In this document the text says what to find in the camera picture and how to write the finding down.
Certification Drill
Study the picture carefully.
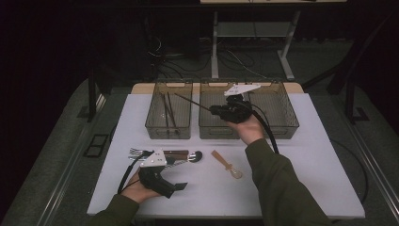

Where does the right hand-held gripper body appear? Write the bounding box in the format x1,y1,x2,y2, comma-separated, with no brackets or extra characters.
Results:
219,83,262,124

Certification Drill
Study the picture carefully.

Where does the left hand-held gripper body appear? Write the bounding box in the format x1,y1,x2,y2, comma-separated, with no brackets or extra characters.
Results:
138,149,177,200

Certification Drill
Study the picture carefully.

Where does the clear grey plastic bin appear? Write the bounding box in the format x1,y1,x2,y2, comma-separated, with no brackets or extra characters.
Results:
199,79,245,140
243,79,300,140
145,79,194,140

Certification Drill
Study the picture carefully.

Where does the wooden spoon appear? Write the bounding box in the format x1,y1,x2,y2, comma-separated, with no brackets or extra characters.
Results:
211,149,244,180

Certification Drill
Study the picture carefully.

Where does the person's left hand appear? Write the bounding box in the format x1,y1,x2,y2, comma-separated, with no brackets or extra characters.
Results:
120,170,162,204

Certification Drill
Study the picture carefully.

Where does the person's right hand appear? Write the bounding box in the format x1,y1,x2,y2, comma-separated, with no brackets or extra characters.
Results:
226,114,266,146

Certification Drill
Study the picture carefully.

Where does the black metal stand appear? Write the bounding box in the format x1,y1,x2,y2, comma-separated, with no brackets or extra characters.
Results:
344,78,371,124
77,67,104,123

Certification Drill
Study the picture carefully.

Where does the left hand-held gripper cable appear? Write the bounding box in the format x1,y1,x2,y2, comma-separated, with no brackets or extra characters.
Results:
117,150,154,194

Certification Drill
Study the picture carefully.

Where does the hand-held gripper cable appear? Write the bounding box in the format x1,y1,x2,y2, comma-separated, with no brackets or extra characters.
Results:
117,150,154,194
241,100,280,155

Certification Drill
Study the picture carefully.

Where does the right hand-held gripper cable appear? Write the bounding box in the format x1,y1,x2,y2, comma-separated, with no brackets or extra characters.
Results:
241,100,280,155

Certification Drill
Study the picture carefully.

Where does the grey floor cable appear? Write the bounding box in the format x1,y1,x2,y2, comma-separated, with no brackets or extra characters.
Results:
225,49,268,79

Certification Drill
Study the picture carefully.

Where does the white metal frame desk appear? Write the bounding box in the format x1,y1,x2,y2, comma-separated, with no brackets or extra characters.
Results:
200,0,347,81

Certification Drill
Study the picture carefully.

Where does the silver floor rail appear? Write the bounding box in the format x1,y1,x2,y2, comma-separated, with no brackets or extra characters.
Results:
40,93,108,226
350,121,399,216

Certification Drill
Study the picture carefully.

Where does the black floor cable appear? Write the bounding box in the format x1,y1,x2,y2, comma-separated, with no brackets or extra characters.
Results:
330,137,370,204

